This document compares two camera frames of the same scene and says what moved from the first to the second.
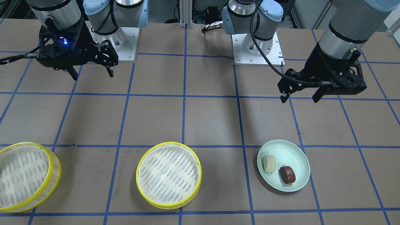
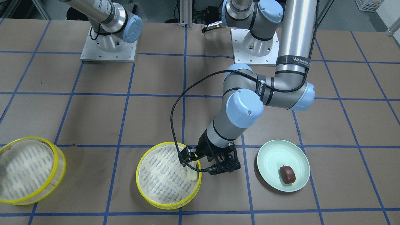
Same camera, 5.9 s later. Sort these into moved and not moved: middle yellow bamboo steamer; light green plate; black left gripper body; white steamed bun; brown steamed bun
Moved: white steamed bun; black left gripper body
Not moved: light green plate; brown steamed bun; middle yellow bamboo steamer
